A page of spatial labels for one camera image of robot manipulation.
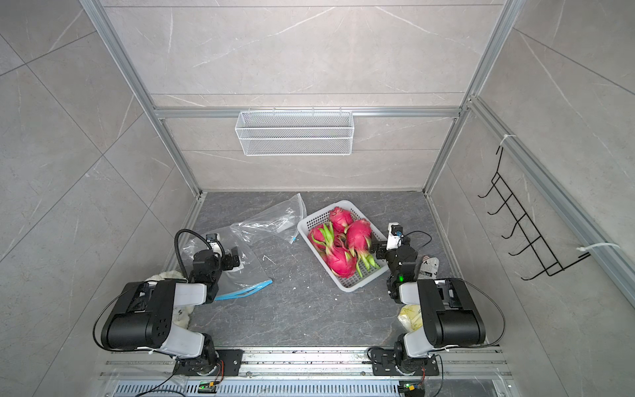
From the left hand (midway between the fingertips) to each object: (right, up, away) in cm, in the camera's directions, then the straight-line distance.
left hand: (224, 245), depth 94 cm
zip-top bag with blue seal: (+11, -11, -1) cm, 16 cm away
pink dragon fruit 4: (+45, -5, -10) cm, 47 cm away
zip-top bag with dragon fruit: (+22, +9, +2) cm, 24 cm away
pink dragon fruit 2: (+39, +4, -5) cm, 39 cm away
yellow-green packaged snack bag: (+68, -21, -15) cm, 72 cm away
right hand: (+62, +6, -4) cm, 63 cm away
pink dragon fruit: (+45, +10, +1) cm, 47 cm away
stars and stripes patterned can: (+78, -8, -4) cm, 79 cm away
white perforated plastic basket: (+38, +11, +7) cm, 41 cm away
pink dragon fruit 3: (+52, +4, -6) cm, 52 cm away
